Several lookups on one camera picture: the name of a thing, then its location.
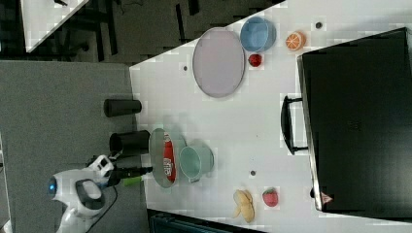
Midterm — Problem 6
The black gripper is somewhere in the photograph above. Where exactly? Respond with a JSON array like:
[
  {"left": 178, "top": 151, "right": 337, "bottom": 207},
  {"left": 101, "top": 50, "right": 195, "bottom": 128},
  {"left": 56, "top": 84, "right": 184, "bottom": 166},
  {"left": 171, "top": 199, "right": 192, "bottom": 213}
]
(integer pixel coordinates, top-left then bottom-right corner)
[{"left": 107, "top": 167, "right": 153, "bottom": 186}]

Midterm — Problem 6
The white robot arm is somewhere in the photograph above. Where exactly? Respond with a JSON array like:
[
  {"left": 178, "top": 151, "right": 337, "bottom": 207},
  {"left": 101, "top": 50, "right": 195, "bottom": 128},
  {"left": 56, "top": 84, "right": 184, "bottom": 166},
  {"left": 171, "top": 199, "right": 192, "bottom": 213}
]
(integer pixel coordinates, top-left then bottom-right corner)
[{"left": 48, "top": 165, "right": 154, "bottom": 233}]

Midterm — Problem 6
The mint green cup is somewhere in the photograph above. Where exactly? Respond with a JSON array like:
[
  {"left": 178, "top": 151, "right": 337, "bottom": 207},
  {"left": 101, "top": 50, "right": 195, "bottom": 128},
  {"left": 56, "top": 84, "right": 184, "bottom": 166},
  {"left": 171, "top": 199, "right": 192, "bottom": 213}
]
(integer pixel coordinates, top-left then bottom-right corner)
[{"left": 180, "top": 145, "right": 214, "bottom": 183}]

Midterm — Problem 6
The round grey plate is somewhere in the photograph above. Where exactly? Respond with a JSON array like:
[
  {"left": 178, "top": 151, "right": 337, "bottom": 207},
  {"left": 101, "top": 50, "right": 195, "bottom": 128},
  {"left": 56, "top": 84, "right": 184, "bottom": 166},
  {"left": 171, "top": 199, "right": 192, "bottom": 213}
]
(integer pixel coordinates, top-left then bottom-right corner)
[{"left": 192, "top": 27, "right": 245, "bottom": 98}]

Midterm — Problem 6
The large red strawberry toy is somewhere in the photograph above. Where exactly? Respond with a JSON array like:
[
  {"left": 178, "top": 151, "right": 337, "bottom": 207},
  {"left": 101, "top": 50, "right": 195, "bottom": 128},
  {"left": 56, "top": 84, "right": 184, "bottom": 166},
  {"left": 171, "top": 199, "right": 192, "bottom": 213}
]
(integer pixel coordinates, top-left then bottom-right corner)
[{"left": 262, "top": 187, "right": 279, "bottom": 207}]

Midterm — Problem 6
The small red strawberry toy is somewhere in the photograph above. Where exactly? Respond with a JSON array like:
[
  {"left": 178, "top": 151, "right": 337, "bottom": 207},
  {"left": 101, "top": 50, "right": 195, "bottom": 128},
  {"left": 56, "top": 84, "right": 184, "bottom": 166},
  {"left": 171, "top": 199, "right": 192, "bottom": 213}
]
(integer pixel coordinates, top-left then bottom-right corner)
[{"left": 248, "top": 53, "right": 262, "bottom": 67}]

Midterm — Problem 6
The white table in background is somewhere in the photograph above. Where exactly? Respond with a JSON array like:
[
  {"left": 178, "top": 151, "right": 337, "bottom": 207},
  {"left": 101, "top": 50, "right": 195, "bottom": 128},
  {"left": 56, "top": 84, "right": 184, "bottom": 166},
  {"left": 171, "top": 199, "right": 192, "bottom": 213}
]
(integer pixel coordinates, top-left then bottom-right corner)
[{"left": 19, "top": 0, "right": 89, "bottom": 52}]

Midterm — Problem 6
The blue bowl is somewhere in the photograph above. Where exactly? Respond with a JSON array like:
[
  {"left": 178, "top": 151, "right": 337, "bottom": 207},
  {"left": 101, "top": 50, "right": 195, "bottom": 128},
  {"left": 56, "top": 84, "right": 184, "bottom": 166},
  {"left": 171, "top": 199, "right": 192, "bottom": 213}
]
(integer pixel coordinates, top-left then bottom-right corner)
[{"left": 240, "top": 17, "right": 277, "bottom": 52}]

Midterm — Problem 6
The orange half toy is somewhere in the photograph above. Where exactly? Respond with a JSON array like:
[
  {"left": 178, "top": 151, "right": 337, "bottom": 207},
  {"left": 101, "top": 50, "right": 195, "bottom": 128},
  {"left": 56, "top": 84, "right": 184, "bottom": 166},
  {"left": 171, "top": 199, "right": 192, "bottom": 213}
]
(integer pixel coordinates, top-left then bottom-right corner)
[{"left": 286, "top": 31, "right": 306, "bottom": 51}]

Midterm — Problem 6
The black toaster oven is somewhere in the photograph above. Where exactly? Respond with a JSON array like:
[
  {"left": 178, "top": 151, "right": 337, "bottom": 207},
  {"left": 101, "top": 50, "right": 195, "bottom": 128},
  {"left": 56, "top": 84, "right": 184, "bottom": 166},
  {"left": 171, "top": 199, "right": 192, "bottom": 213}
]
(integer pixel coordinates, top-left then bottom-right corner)
[{"left": 297, "top": 28, "right": 412, "bottom": 221}]

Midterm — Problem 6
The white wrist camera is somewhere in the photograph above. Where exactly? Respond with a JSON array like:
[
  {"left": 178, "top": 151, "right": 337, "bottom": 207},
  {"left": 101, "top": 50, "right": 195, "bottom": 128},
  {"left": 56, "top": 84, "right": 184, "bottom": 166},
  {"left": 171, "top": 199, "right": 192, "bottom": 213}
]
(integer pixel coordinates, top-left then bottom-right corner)
[{"left": 88, "top": 154, "right": 114, "bottom": 178}]

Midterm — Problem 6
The black cylinder post lower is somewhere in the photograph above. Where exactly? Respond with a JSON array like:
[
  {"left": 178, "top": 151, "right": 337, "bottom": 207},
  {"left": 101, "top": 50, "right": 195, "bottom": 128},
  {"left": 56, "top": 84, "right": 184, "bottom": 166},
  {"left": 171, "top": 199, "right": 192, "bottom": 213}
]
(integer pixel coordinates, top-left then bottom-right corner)
[{"left": 109, "top": 130, "right": 151, "bottom": 156}]

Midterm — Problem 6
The black cylinder post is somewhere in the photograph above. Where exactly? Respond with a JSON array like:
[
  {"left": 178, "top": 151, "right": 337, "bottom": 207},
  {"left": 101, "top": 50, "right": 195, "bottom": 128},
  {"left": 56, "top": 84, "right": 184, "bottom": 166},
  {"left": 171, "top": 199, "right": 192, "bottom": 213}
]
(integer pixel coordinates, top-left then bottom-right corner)
[
  {"left": 103, "top": 99, "right": 142, "bottom": 117},
  {"left": 109, "top": 130, "right": 151, "bottom": 156}
]

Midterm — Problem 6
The black cylinder post upper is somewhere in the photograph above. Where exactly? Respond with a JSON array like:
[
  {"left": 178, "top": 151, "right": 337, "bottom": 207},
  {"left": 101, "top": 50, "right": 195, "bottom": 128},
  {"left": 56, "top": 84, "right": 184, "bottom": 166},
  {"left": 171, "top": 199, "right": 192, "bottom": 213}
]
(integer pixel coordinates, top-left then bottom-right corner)
[{"left": 103, "top": 99, "right": 142, "bottom": 117}]

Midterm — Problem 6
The black oven door handle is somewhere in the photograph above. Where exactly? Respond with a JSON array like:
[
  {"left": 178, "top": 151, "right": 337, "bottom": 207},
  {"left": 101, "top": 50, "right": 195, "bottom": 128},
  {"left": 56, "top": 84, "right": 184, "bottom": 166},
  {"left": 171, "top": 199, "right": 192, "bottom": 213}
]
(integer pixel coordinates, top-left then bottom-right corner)
[{"left": 281, "top": 96, "right": 308, "bottom": 154}]

